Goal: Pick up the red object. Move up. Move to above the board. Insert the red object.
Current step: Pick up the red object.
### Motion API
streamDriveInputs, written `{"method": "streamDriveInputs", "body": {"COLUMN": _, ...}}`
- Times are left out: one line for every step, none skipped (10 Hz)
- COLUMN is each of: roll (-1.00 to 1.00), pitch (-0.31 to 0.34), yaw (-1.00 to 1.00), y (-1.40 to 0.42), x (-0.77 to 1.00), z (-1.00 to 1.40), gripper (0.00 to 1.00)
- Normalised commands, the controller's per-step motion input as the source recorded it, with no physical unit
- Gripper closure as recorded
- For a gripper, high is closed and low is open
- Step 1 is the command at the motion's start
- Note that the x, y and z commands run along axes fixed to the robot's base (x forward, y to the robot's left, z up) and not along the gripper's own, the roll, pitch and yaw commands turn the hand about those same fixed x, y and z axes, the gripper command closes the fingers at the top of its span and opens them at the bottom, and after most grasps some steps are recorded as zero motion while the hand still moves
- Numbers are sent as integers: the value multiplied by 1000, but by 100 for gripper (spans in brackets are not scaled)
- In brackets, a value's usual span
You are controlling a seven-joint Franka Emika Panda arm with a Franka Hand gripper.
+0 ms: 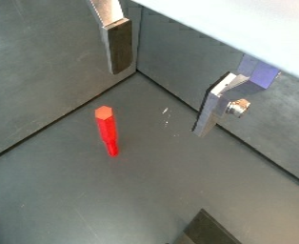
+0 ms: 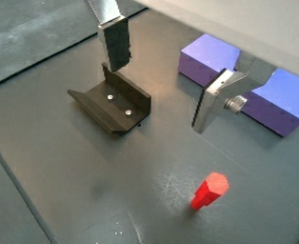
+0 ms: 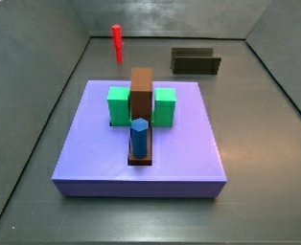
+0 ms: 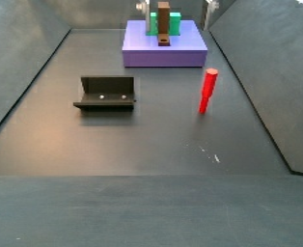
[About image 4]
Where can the green block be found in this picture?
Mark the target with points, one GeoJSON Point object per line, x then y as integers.
{"type": "Point", "coordinates": [173, 25]}

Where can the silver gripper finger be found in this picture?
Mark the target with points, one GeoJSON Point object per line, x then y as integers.
{"type": "Point", "coordinates": [212, 6]}
{"type": "Point", "coordinates": [142, 6]}

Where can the black angle bracket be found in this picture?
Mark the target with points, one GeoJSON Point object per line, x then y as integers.
{"type": "Point", "coordinates": [112, 86]}

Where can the red hexagonal peg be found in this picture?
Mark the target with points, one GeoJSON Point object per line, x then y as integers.
{"type": "Point", "coordinates": [208, 89]}

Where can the purple base board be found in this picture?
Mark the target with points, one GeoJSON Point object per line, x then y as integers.
{"type": "Point", "coordinates": [142, 53]}

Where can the brown upright bracket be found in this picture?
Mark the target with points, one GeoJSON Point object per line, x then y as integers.
{"type": "Point", "coordinates": [162, 23]}

